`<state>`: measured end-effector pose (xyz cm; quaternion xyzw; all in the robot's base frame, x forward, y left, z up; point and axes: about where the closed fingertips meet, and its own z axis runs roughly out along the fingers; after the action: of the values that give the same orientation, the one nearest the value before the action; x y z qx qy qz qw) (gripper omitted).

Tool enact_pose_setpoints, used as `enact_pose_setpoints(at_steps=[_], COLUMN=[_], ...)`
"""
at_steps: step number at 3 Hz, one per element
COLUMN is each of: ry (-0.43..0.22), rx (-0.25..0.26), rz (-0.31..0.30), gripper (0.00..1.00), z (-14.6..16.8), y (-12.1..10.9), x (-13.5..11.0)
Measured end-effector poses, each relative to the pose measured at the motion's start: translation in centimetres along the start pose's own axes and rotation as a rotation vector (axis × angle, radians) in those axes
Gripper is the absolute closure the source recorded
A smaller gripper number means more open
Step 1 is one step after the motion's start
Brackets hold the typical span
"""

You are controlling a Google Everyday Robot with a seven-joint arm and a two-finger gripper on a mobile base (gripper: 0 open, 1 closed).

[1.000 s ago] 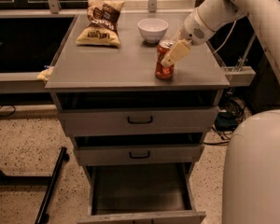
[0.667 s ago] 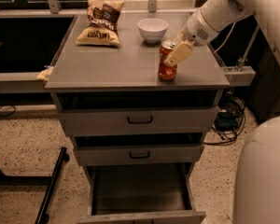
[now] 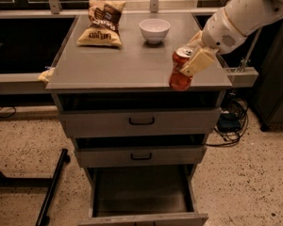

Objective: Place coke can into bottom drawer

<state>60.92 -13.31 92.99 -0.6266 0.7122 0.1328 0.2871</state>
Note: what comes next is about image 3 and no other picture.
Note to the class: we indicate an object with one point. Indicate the brown yellow chip bag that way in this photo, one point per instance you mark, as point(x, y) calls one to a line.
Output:
point(104, 16)

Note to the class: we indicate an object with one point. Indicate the grey drawer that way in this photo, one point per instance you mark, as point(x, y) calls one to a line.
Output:
point(139, 156)
point(136, 123)
point(143, 196)

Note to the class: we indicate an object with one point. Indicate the dark grey cabinet at right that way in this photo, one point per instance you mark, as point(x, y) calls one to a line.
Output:
point(267, 95)

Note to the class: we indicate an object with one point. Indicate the bottom grey drawer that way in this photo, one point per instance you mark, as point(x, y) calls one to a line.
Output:
point(143, 196)

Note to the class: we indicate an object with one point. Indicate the white ceramic bowl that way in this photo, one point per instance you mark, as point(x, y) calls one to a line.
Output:
point(154, 30)

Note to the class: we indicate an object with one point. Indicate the middle grey drawer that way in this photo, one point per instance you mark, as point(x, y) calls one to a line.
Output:
point(139, 156)

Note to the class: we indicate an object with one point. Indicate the yellow tape piece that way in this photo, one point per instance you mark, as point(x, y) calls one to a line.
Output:
point(46, 75)

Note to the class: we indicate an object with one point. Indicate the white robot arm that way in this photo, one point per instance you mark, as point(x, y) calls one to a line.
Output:
point(258, 14)

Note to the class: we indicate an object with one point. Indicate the grey drawer cabinet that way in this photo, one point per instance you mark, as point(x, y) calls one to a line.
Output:
point(134, 77)

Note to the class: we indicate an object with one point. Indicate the top grey drawer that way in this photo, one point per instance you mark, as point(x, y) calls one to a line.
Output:
point(136, 123)

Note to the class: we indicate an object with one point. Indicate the black table leg frame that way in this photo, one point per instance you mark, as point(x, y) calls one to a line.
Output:
point(49, 183)

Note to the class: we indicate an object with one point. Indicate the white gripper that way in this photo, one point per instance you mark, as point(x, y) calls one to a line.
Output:
point(221, 32)

